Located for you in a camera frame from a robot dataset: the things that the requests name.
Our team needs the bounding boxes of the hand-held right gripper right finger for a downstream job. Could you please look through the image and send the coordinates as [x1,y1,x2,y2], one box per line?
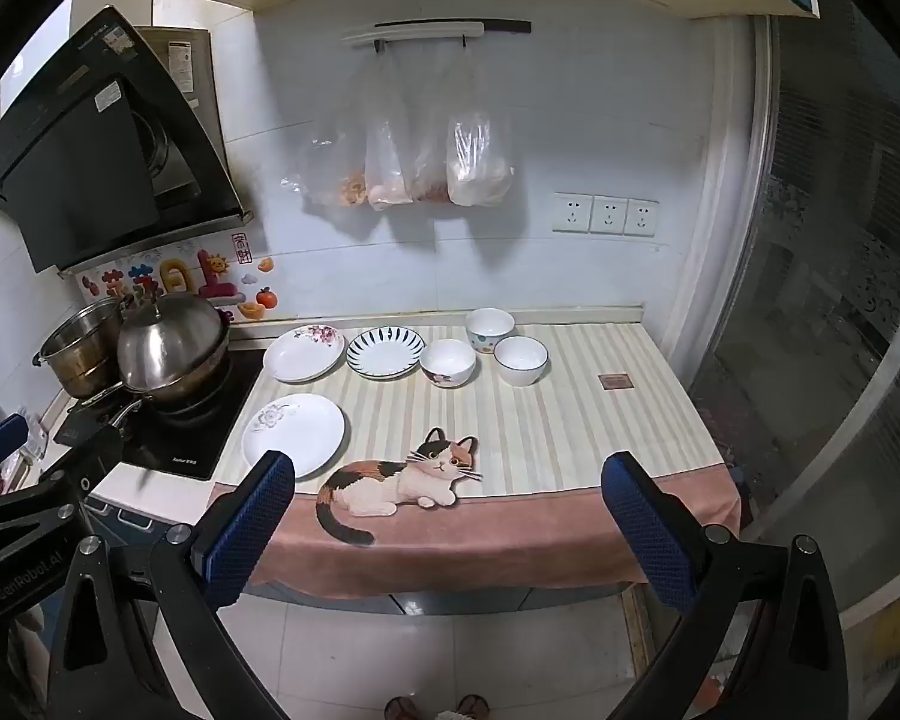
[601,451,871,720]

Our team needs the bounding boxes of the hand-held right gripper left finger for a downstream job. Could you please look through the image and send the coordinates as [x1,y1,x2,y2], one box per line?
[36,450,297,720]

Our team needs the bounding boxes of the white bowl with blue print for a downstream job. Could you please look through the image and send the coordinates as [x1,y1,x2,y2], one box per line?
[464,307,516,355]

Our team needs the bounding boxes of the grey base cabinet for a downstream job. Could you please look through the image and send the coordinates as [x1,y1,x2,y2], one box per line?
[82,495,631,616]

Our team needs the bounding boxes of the stainless steel pot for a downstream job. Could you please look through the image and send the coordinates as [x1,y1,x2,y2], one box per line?
[34,298,128,398]

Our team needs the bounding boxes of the black cooktop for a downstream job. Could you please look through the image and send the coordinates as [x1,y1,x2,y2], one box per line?
[67,349,265,481]

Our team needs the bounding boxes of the white plate with grey flower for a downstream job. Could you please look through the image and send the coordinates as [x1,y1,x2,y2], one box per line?
[241,393,346,479]

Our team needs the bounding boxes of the striped cat-print cloth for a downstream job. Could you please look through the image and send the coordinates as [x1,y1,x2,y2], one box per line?
[208,322,743,601]

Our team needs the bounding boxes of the steel wok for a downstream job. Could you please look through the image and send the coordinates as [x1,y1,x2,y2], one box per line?
[66,349,233,428]

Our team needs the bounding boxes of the steel wok lid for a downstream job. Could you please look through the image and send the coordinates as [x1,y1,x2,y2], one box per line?
[118,292,231,389]

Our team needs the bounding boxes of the white plate with pink flowers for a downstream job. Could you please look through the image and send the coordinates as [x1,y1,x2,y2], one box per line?
[262,325,346,383]

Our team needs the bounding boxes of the plain white bowl dark rim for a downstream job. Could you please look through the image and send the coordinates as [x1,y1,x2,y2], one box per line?
[493,335,549,389]

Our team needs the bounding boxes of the white plate with blue stripes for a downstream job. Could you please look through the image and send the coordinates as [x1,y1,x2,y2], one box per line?
[346,325,426,380]

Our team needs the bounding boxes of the white bowl with pink flower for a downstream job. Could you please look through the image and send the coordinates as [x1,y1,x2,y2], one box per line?
[419,338,477,389]

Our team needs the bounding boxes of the black range hood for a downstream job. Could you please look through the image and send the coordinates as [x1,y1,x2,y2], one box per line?
[0,6,254,275]

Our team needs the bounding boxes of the glass sliding door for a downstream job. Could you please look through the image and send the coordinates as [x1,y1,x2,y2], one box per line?
[660,15,900,616]

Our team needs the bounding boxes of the clear plastic bag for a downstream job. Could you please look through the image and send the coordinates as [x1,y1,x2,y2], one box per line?
[446,45,515,207]
[365,52,415,212]
[412,52,451,203]
[281,127,368,211]

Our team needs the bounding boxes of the colourful wall stickers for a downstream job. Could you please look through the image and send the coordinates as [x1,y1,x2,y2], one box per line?
[81,236,278,323]

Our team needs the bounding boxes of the white wall socket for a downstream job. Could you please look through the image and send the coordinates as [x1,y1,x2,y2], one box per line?
[553,193,593,235]
[591,196,629,236]
[625,198,659,238]

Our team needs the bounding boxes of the wall hanging rail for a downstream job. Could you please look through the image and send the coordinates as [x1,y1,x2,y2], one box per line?
[343,17,532,53]

